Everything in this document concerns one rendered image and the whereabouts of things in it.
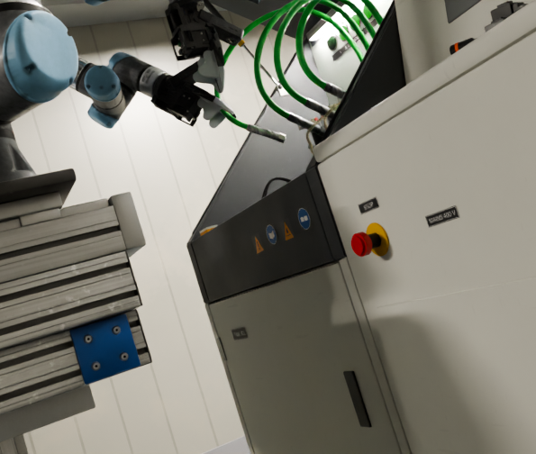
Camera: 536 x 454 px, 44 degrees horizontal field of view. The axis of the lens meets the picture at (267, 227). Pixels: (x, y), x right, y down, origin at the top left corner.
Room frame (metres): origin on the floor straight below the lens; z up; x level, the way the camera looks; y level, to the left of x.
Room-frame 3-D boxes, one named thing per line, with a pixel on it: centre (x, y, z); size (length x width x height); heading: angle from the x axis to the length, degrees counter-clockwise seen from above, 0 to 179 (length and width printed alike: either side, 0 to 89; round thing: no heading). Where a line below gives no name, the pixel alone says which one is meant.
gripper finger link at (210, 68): (1.43, 0.01, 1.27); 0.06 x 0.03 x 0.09; 117
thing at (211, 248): (1.42, 0.03, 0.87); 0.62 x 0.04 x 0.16; 27
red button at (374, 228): (1.00, -0.13, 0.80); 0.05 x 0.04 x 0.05; 27
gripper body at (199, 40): (1.44, 0.03, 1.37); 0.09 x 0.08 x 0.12; 117
